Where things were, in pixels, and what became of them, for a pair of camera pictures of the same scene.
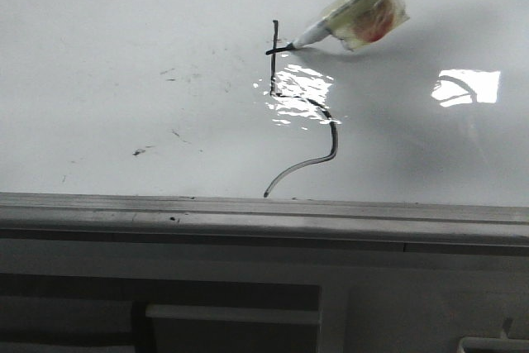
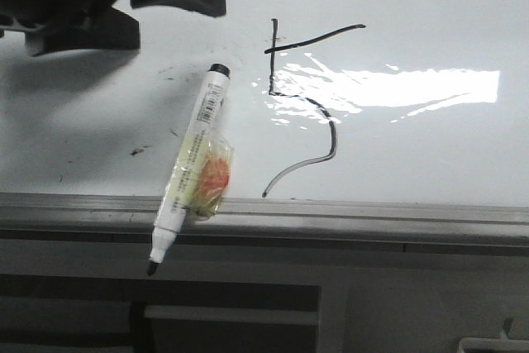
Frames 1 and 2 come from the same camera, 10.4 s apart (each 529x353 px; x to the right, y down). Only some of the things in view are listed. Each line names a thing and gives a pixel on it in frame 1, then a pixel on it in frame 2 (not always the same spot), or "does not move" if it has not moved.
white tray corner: x=493 y=345 does not move
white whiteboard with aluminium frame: x=154 y=101 does not move
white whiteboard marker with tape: x=358 y=18 → x=202 y=178
